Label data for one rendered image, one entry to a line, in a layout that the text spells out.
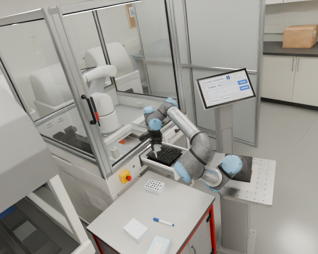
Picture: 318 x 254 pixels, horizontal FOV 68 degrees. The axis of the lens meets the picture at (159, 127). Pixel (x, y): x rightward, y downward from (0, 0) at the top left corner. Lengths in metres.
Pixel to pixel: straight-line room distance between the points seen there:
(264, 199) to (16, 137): 1.38
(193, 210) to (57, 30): 1.26
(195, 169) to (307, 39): 3.48
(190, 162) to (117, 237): 0.67
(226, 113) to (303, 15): 2.70
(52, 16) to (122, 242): 1.25
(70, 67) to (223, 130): 1.75
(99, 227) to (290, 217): 1.74
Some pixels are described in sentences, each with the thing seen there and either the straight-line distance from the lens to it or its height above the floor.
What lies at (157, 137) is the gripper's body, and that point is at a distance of 1.61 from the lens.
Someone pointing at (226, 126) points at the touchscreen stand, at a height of 0.65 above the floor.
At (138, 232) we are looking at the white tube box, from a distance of 1.48.
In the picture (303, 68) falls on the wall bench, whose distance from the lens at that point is 4.21.
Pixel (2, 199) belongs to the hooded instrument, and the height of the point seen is 1.41.
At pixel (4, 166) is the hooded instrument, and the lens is 1.02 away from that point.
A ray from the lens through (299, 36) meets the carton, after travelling 4.39.
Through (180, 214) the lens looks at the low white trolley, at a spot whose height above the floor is 0.76.
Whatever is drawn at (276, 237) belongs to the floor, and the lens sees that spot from 2.46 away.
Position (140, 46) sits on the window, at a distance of 1.72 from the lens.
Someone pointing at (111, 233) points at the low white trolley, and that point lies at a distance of 1.59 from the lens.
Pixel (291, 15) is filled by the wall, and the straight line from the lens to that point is 4.85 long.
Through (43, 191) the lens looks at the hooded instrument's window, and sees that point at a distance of 1.14.
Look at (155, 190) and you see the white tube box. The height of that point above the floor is 0.80.
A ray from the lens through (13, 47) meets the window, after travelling 1.85.
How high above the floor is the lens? 1.96
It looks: 29 degrees down
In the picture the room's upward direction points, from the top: 11 degrees counter-clockwise
